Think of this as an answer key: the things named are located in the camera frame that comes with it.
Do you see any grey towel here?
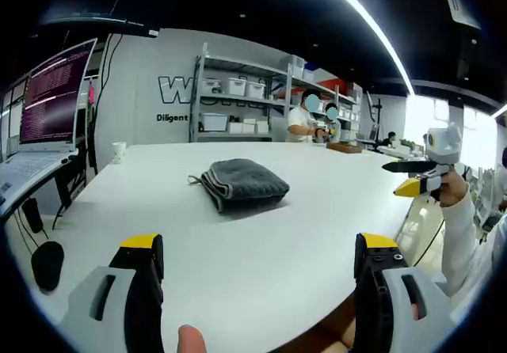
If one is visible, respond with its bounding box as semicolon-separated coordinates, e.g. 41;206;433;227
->
188;158;291;215

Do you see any person's right hand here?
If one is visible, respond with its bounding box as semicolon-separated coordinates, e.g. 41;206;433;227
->
437;169;470;207

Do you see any person's left hand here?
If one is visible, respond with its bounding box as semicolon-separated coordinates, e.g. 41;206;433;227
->
177;324;208;353

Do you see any wooden tray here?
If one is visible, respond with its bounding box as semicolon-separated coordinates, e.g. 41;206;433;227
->
326;141;364;155

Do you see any black rounded object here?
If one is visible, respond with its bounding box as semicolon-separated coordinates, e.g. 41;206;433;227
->
30;241;65;293

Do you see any small black object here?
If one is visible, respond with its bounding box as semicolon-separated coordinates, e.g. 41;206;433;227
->
21;197;44;234

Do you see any white paper cup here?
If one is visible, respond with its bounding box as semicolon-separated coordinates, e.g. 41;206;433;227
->
112;141;128;164

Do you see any ceiling air conditioner unit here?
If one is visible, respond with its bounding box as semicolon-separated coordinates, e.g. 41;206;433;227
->
437;0;482;29

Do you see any large white storage bin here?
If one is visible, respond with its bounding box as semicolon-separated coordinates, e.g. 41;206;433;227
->
200;112;230;132

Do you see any computer monitor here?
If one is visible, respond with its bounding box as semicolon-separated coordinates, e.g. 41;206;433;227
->
0;38;98;211

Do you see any grey metal shelf unit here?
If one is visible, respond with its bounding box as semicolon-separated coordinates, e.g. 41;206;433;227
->
189;43;364;144

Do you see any black camera stand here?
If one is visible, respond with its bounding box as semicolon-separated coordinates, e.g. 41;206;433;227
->
368;97;384;142

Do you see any black wall cable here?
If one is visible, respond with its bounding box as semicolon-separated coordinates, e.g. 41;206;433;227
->
97;32;124;107

